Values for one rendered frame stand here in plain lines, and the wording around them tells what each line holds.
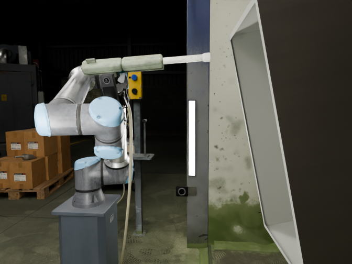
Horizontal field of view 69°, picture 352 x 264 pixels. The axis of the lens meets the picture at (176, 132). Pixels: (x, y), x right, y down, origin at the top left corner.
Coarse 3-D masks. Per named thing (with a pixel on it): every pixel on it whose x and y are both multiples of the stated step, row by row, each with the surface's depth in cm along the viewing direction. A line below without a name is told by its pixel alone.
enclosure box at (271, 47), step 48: (288, 0) 94; (336, 0) 93; (240, 48) 154; (288, 48) 95; (336, 48) 94; (240, 96) 155; (288, 96) 97; (336, 96) 96; (288, 144) 99; (336, 144) 98; (288, 192) 161; (336, 192) 100; (288, 240) 143; (336, 240) 101
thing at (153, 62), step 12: (96, 60) 97; (108, 60) 96; (120, 60) 96; (132, 60) 95; (144, 60) 94; (156, 60) 93; (168, 60) 94; (180, 60) 94; (192, 60) 94; (204, 60) 94; (84, 72) 97; (96, 72) 97; (108, 72) 97
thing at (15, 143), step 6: (6, 132) 376; (12, 132) 376; (18, 132) 375; (6, 138) 377; (12, 138) 377; (18, 138) 376; (6, 144) 378; (12, 144) 378; (18, 144) 377; (24, 144) 376; (12, 150) 379; (18, 150) 378; (24, 150) 377
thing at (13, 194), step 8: (72, 168) 456; (56, 176) 404; (72, 176) 448; (40, 184) 360; (48, 184) 360; (56, 184) 395; (0, 192) 341; (8, 192) 341; (16, 192) 341; (24, 192) 354; (40, 192) 343; (48, 192) 355
